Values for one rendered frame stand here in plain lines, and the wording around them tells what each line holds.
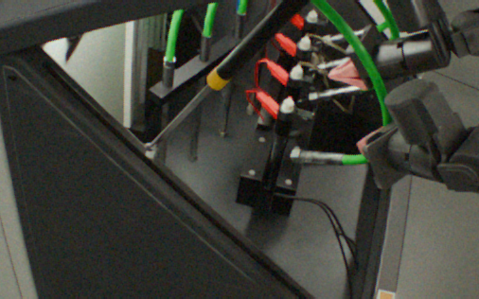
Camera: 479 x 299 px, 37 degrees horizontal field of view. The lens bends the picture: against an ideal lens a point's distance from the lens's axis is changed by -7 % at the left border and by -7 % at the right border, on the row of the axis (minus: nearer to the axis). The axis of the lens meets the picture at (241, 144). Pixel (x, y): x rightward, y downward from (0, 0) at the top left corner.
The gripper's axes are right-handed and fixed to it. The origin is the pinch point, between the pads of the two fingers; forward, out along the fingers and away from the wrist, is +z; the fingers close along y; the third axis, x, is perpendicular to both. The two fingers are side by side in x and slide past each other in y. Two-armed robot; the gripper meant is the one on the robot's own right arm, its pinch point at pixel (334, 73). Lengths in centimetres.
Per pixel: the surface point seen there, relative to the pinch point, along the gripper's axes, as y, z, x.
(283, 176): -15.0, 18.7, 3.2
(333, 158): -7.5, -1.0, 11.4
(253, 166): -11.3, 22.6, 4.2
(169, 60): 13.2, 21.5, 7.1
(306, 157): -6.9, 4.1, 11.0
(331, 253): -34.8, 20.0, 2.5
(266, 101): -2.0, 15.6, 0.0
